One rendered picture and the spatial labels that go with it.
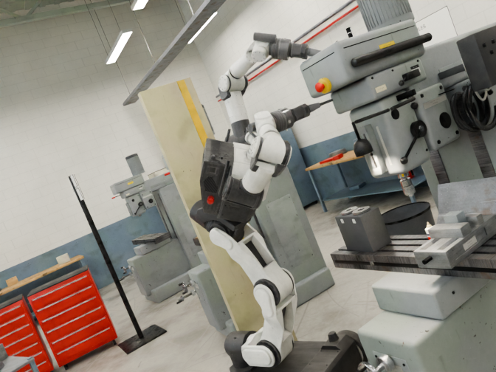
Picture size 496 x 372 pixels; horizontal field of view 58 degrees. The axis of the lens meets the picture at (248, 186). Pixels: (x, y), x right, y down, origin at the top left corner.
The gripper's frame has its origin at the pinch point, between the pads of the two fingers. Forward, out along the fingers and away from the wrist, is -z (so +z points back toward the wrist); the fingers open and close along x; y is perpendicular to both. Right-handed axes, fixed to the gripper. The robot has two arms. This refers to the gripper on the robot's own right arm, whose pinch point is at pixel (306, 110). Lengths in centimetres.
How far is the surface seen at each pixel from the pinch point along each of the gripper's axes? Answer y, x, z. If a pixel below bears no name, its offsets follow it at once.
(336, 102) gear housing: 1.9, -6.5, -11.2
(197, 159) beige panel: 0, 157, -12
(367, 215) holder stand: 57, 10, -19
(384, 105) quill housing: 10.0, -25.1, -17.4
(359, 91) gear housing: 1.1, -20.8, -11.3
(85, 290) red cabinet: 93, 430, 72
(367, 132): 17.8, -17.1, -11.1
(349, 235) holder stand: 65, 25, -16
